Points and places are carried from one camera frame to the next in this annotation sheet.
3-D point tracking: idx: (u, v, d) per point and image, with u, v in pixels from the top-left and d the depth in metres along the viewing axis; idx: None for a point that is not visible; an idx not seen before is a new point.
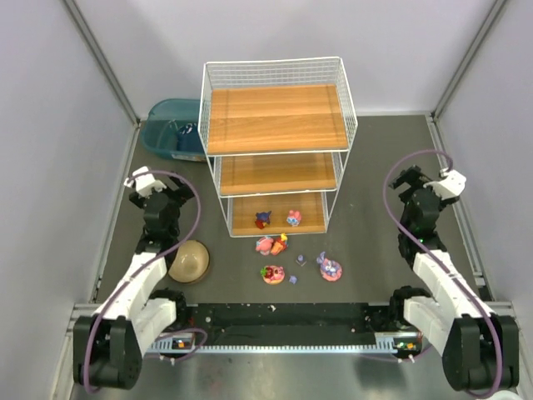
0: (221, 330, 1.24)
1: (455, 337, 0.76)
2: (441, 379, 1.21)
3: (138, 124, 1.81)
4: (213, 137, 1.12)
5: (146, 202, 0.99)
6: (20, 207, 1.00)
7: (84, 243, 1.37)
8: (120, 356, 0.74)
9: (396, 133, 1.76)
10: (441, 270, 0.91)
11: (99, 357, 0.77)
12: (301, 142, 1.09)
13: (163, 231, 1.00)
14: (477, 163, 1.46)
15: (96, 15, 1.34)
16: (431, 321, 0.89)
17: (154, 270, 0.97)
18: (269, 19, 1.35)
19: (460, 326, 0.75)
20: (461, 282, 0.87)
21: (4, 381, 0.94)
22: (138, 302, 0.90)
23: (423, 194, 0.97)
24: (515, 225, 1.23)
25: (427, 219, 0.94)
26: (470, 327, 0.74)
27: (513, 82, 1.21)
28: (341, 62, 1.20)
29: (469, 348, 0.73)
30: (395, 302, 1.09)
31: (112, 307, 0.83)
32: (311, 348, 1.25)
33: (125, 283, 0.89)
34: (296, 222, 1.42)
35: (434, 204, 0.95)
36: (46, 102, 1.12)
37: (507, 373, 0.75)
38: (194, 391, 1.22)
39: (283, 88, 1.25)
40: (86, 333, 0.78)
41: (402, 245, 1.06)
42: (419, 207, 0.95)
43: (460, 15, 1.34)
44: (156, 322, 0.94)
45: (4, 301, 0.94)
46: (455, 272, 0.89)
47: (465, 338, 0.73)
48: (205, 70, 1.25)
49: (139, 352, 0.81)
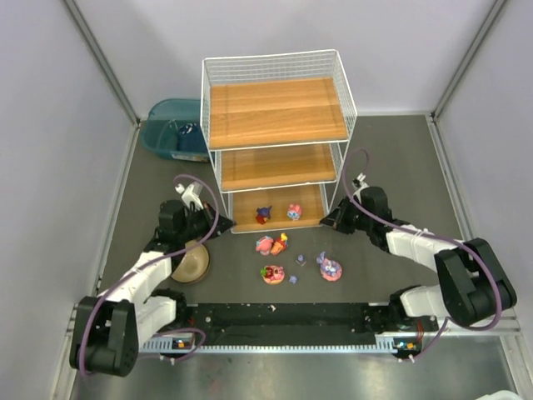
0: (221, 330, 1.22)
1: (443, 274, 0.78)
2: (442, 379, 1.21)
3: (138, 124, 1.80)
4: (215, 131, 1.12)
5: (165, 201, 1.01)
6: (21, 206, 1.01)
7: (84, 243, 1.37)
8: (119, 316, 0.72)
9: (396, 133, 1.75)
10: (408, 232, 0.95)
11: (95, 342, 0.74)
12: (301, 133, 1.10)
13: (173, 234, 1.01)
14: (476, 162, 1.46)
15: (95, 13, 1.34)
16: (428, 294, 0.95)
17: (161, 267, 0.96)
18: (269, 19, 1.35)
19: (442, 259, 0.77)
20: (427, 232, 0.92)
21: (3, 382, 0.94)
22: (141, 295, 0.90)
23: (371, 188, 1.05)
24: (516, 222, 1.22)
25: (380, 203, 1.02)
26: (450, 257, 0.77)
27: (514, 82, 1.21)
28: (337, 55, 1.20)
29: (457, 277, 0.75)
30: (395, 307, 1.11)
31: (117, 292, 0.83)
32: (311, 348, 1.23)
33: (132, 273, 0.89)
34: (297, 217, 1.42)
35: (378, 190, 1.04)
36: (45, 101, 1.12)
37: (501, 289, 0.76)
38: (195, 391, 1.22)
39: (281, 82, 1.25)
40: (85, 316, 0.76)
41: (372, 235, 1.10)
42: (368, 197, 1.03)
43: (459, 15, 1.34)
44: (155, 316, 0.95)
45: (4, 300, 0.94)
46: (420, 229, 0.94)
47: (450, 269, 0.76)
48: (204, 67, 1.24)
49: (136, 339, 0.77)
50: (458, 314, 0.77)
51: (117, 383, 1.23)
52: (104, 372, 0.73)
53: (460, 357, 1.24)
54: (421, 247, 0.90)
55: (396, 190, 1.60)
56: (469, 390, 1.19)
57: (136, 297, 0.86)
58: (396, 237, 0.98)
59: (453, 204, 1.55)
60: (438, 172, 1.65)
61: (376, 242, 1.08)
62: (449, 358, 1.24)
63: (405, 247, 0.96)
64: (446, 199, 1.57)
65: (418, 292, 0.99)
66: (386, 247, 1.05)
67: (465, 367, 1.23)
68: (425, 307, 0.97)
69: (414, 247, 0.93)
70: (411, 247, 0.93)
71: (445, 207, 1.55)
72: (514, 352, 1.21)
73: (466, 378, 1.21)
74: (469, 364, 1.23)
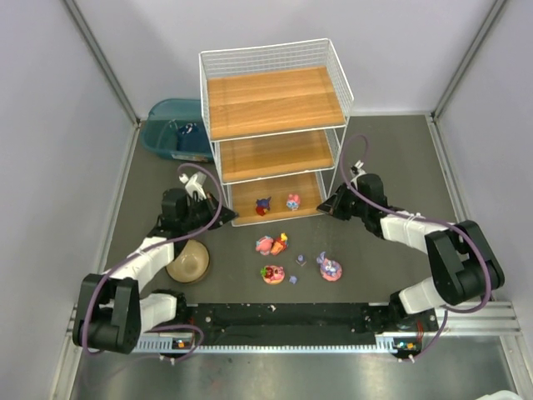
0: (221, 330, 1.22)
1: (433, 254, 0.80)
2: (442, 379, 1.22)
3: (137, 124, 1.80)
4: (215, 122, 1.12)
5: (168, 188, 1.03)
6: (20, 206, 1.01)
7: (84, 242, 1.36)
8: (122, 295, 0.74)
9: (396, 133, 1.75)
10: (401, 217, 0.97)
11: (98, 318, 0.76)
12: (301, 121, 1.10)
13: (176, 222, 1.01)
14: (476, 162, 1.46)
15: (95, 14, 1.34)
16: (423, 288, 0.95)
17: (162, 252, 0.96)
18: (269, 19, 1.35)
19: (432, 240, 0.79)
20: (420, 217, 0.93)
21: (3, 382, 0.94)
22: (145, 276, 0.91)
23: (368, 176, 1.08)
24: (516, 222, 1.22)
25: (376, 190, 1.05)
26: (440, 238, 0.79)
27: (514, 82, 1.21)
28: (331, 43, 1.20)
29: (447, 258, 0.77)
30: (395, 307, 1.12)
31: (122, 271, 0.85)
32: (311, 348, 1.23)
33: (136, 254, 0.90)
34: (296, 206, 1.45)
35: (376, 177, 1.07)
36: (45, 102, 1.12)
37: (490, 269, 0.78)
38: (195, 391, 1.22)
39: (276, 72, 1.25)
40: (87, 294, 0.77)
41: (368, 222, 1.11)
42: (365, 183, 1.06)
43: (459, 16, 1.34)
44: (155, 307, 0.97)
45: (5, 301, 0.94)
46: (413, 213, 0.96)
47: (440, 250, 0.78)
48: (201, 59, 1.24)
49: (139, 318, 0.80)
50: (448, 293, 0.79)
51: (117, 383, 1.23)
52: (107, 348, 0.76)
53: (460, 357, 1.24)
54: (413, 230, 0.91)
55: (396, 189, 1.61)
56: (468, 390, 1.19)
57: (139, 277, 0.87)
58: (391, 222, 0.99)
59: (453, 204, 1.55)
60: (438, 172, 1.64)
61: (371, 230, 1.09)
62: (449, 357, 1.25)
63: (399, 232, 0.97)
64: (447, 199, 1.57)
65: (415, 287, 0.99)
66: (380, 234, 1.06)
67: (465, 367, 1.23)
68: (422, 301, 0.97)
69: (405, 231, 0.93)
70: (404, 229, 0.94)
71: (445, 207, 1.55)
72: (514, 352, 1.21)
73: (466, 378, 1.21)
74: (469, 364, 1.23)
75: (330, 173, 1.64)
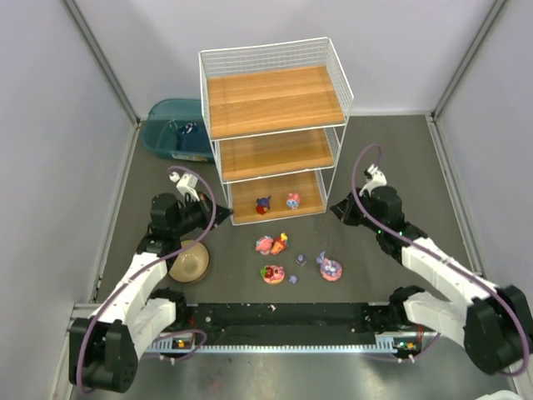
0: (221, 330, 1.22)
1: (473, 323, 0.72)
2: (442, 379, 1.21)
3: (138, 124, 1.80)
4: (216, 121, 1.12)
5: (156, 197, 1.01)
6: (20, 206, 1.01)
7: (84, 243, 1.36)
8: (112, 339, 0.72)
9: (396, 133, 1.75)
10: (431, 257, 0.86)
11: (92, 360, 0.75)
12: (301, 120, 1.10)
13: (166, 229, 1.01)
14: (476, 162, 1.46)
15: (95, 13, 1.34)
16: (439, 316, 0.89)
17: (154, 272, 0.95)
18: (269, 19, 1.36)
19: (475, 312, 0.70)
20: (455, 263, 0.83)
21: (3, 382, 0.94)
22: (136, 306, 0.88)
23: (379, 189, 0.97)
24: (516, 222, 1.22)
25: (394, 207, 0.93)
26: (485, 312, 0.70)
27: (514, 82, 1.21)
28: (331, 42, 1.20)
29: (490, 334, 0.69)
30: (395, 308, 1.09)
31: (108, 310, 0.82)
32: (311, 348, 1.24)
33: (123, 286, 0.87)
34: (296, 205, 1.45)
35: (393, 194, 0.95)
36: (46, 102, 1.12)
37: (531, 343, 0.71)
38: (195, 392, 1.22)
39: (276, 72, 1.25)
40: (78, 336, 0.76)
41: (382, 243, 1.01)
42: (381, 201, 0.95)
43: (459, 16, 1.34)
44: (153, 322, 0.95)
45: (5, 300, 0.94)
46: (447, 256, 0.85)
47: (483, 325, 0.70)
48: (200, 59, 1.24)
49: (134, 353, 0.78)
50: (481, 361, 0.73)
51: None
52: (103, 387, 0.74)
53: (460, 357, 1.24)
54: (445, 281, 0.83)
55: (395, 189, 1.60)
56: (468, 390, 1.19)
57: (129, 313, 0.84)
58: (413, 256, 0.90)
59: (453, 204, 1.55)
60: (438, 172, 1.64)
61: (387, 252, 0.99)
62: (448, 357, 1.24)
63: (423, 267, 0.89)
64: (447, 199, 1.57)
65: (430, 307, 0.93)
66: (398, 257, 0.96)
67: (465, 367, 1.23)
68: (432, 322, 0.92)
69: (436, 277, 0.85)
70: (434, 274, 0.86)
71: (445, 207, 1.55)
72: None
73: (466, 379, 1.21)
74: (469, 364, 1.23)
75: (330, 173, 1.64)
